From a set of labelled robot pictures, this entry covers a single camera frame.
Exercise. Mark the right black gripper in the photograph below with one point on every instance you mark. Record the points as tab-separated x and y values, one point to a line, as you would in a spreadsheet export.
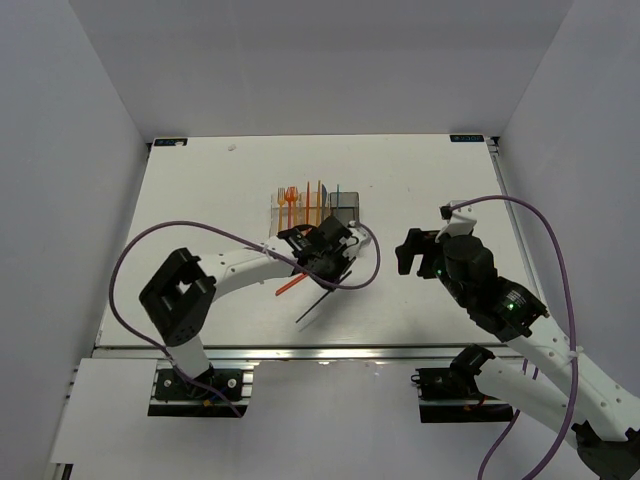
418	243

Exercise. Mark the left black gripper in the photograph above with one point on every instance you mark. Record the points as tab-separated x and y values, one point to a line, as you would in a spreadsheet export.
345	261

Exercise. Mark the yellow-orange knife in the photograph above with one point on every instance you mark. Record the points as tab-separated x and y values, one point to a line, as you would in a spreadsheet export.
318	203

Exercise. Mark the blue knife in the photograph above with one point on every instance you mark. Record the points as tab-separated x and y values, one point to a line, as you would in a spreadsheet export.
324	202

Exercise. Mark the red-orange fork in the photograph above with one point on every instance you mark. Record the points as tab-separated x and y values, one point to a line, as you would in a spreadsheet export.
290	198

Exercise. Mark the red-orange knife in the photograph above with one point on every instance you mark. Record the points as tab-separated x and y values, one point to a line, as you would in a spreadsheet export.
308	204

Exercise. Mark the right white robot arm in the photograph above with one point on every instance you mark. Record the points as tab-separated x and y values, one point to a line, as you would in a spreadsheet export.
600	416

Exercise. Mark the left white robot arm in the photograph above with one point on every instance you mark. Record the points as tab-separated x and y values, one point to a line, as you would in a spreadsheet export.
179	296

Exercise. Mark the amber plastic container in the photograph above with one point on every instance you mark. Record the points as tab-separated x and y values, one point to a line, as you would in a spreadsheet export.
312	207

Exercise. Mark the clear plastic container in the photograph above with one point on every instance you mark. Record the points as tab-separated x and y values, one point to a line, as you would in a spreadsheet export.
285	214

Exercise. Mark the smoky grey plastic container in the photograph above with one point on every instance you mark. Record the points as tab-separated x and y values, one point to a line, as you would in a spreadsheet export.
350	207

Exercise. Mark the right blue table sticker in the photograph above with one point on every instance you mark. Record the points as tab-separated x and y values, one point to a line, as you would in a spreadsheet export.
466	138

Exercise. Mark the blue table sticker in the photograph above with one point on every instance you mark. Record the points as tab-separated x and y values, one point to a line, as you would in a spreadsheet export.
170	142
466	138

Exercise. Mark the left blue table sticker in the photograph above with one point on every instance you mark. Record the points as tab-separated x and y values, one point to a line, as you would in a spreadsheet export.
170	142

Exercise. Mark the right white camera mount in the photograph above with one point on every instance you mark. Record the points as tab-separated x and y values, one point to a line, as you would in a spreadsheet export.
458	220

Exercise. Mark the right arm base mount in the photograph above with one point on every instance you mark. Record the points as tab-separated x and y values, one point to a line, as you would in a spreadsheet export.
450	395

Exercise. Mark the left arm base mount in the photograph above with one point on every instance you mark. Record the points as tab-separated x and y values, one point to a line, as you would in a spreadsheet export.
218	393

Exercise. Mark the aluminium table rail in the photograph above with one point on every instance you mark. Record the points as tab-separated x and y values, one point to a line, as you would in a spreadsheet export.
309	353

